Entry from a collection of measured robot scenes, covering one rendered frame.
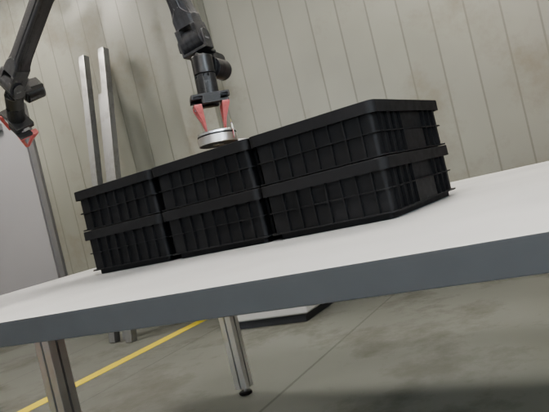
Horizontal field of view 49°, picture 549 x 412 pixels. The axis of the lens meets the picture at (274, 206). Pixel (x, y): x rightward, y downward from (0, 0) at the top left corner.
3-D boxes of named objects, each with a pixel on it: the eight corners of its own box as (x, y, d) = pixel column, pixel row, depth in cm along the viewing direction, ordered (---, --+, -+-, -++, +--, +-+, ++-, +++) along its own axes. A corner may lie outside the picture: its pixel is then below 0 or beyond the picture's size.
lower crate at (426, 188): (399, 218, 113) (384, 155, 113) (270, 242, 130) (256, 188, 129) (459, 192, 146) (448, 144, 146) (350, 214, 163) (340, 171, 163)
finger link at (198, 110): (198, 137, 161) (190, 103, 161) (224, 132, 162) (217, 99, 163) (199, 132, 154) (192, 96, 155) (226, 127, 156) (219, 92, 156)
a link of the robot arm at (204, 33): (175, 40, 161) (199, 25, 157) (200, 47, 171) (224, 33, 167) (188, 82, 160) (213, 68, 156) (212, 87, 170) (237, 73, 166)
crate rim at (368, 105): (373, 110, 113) (370, 98, 113) (247, 149, 129) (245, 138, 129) (439, 109, 146) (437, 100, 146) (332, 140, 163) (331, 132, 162)
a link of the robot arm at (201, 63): (185, 55, 158) (203, 47, 156) (200, 59, 164) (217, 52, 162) (190, 80, 158) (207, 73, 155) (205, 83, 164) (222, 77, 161)
